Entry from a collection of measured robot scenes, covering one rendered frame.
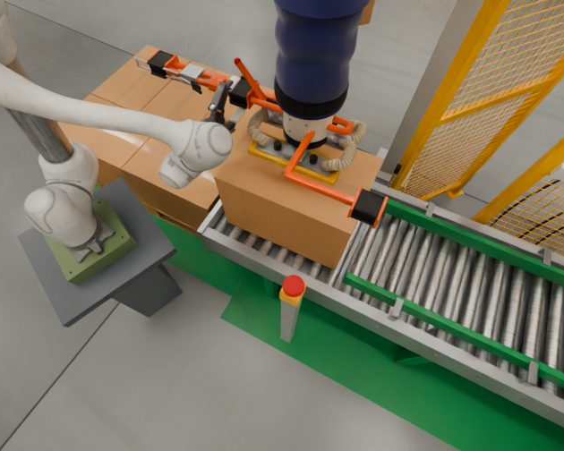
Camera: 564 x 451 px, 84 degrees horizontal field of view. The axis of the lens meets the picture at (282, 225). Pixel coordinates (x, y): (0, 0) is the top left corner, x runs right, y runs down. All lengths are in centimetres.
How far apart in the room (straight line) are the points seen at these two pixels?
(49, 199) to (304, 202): 89
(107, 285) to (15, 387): 115
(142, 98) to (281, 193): 143
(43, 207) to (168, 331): 112
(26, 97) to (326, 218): 93
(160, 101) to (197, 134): 153
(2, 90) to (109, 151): 126
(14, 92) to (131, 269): 77
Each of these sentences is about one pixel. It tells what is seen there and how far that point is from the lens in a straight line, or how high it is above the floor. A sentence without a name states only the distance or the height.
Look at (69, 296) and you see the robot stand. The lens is 153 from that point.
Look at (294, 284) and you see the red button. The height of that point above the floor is 104.
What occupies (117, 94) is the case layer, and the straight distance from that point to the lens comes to 251.
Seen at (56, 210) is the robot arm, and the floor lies 106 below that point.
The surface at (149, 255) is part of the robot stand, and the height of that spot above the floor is 75.
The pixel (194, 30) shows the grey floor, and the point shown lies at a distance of 403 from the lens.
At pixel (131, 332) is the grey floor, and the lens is 220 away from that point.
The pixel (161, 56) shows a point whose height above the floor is 125.
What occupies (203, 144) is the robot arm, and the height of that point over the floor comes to 140.
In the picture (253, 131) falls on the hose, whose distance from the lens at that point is 114.
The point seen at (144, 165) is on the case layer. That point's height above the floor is 54.
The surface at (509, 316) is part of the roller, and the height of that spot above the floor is 54.
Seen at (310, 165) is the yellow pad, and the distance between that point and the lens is 111.
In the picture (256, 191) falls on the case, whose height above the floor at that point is 95.
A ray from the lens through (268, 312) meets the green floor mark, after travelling 203.
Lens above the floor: 199
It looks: 62 degrees down
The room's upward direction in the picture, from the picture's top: 1 degrees clockwise
